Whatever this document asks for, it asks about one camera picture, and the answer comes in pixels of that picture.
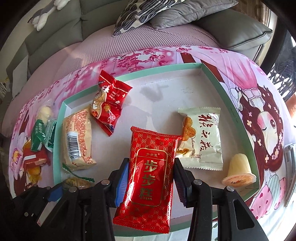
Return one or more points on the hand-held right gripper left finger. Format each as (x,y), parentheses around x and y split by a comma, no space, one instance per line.
(122,180)

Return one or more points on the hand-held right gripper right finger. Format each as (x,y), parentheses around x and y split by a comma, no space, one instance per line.
(181,183)

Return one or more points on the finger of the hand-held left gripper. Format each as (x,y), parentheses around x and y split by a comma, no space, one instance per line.
(56,193)

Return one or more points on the green and cream cracker packet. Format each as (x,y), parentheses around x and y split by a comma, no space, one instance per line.
(77,183)

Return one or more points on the yellow snack packet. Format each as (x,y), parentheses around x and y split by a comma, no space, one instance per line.
(34,176)

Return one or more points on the red gold-patterned snack packet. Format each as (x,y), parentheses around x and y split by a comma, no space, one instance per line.
(150,173)

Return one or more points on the red white-label snack packet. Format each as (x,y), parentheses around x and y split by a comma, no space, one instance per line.
(34,157)

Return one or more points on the white calligraphy snack packet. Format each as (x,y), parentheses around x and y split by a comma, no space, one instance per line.
(205,139)

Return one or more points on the pink swiss roll packet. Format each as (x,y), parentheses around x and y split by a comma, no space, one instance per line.
(16,161)

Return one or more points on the yellow jelly cup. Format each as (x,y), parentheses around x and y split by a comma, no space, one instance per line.
(239,169)

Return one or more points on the beige barcode snack packet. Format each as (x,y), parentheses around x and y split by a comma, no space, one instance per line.
(78,134)

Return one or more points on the red flowered snack packet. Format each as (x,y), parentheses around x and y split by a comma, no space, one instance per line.
(108,102)

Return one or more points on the pale bun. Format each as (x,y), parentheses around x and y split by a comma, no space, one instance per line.
(46,112)

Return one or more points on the teal-rimmed white tray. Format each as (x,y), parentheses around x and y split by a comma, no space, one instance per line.
(161,97)

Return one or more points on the silver metal object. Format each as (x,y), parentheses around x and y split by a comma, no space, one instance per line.
(290,162)

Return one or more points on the light grey pillow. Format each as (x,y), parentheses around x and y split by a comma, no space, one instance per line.
(19,75)

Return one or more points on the pink printed blanket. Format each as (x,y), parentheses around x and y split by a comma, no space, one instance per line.
(208,58)

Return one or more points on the grey sofa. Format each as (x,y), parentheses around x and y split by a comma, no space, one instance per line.
(64,30)

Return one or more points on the black and white patterned pillow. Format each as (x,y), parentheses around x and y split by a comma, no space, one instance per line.
(138,11)

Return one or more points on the grey and white plush toy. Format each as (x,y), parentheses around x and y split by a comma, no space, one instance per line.
(44,16)

